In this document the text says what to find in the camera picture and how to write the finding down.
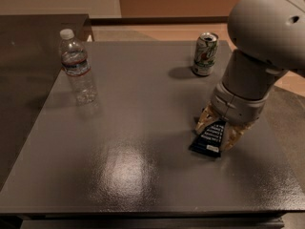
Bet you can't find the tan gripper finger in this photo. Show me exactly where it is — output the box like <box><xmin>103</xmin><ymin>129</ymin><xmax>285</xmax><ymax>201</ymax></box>
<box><xmin>195</xmin><ymin>103</ymin><xmax>219</xmax><ymax>135</ymax></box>
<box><xmin>220</xmin><ymin>122</ymin><xmax>254</xmax><ymax>152</ymax></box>

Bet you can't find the dark blue rxbar wrapper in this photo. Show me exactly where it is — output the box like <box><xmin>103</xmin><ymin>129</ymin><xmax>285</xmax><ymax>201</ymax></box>
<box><xmin>190</xmin><ymin>120</ymin><xmax>226</xmax><ymax>157</ymax></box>

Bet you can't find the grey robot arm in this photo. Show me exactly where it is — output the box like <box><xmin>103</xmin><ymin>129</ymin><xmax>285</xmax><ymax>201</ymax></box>
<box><xmin>191</xmin><ymin>0</ymin><xmax>305</xmax><ymax>157</ymax></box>

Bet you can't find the clear plastic water bottle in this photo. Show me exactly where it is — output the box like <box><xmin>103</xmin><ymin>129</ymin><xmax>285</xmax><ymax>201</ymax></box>
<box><xmin>59</xmin><ymin>29</ymin><xmax>97</xmax><ymax>105</ymax></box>

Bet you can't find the green white soda can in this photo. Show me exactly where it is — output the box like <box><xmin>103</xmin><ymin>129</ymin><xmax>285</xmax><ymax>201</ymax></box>
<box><xmin>193</xmin><ymin>32</ymin><xmax>218</xmax><ymax>76</ymax></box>

